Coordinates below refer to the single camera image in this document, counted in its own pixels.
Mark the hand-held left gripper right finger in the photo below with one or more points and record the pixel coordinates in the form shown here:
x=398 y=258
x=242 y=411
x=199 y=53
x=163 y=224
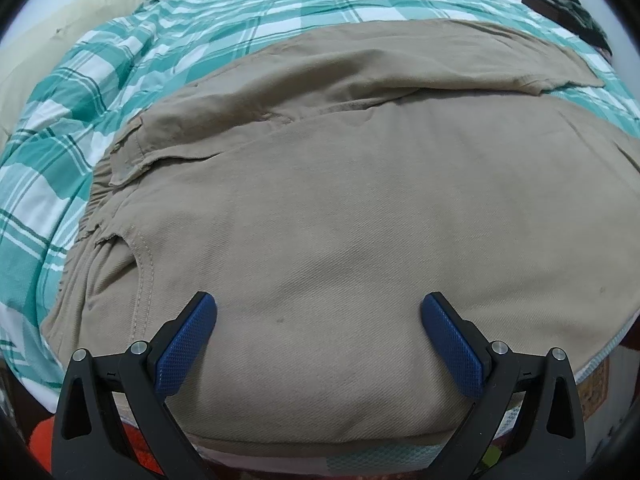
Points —
x=452 y=345

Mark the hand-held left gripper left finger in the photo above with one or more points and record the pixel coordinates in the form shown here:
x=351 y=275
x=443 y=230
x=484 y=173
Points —
x=187 y=345

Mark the khaki pants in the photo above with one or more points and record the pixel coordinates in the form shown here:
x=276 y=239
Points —
x=325 y=200

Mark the patterned rug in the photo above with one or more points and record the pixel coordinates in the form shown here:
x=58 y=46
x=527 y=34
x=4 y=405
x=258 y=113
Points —
x=595 y=390

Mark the person's orange fleece clothing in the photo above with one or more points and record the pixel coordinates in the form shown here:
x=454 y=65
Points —
x=42 y=442

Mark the green white plaid blanket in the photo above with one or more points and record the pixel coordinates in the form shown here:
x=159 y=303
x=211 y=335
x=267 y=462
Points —
x=200 y=35

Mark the cream pillow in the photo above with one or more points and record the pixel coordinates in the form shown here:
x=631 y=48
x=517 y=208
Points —
x=50 y=35

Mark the dark wooden furniture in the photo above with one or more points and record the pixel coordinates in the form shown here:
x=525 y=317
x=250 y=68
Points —
x=537 y=6

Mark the dark clothes pile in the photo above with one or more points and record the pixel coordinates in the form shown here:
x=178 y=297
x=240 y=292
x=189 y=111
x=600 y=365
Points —
x=580 y=10

